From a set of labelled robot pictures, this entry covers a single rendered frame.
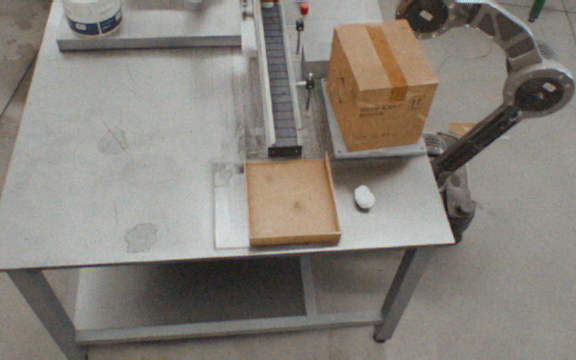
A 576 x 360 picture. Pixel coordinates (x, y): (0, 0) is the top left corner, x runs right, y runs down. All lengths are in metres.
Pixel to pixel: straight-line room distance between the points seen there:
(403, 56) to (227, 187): 0.66
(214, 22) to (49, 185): 0.87
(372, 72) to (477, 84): 1.89
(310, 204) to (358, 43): 0.51
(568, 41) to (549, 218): 1.48
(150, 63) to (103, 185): 0.56
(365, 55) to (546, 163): 1.72
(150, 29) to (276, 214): 0.91
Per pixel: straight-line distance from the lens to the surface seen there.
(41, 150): 1.95
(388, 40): 1.83
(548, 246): 2.93
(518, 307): 2.70
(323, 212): 1.70
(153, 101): 2.01
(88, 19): 2.19
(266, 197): 1.72
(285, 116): 1.87
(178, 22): 2.25
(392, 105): 1.72
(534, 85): 2.16
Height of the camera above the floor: 2.22
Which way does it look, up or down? 52 degrees down
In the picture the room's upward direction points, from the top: 5 degrees clockwise
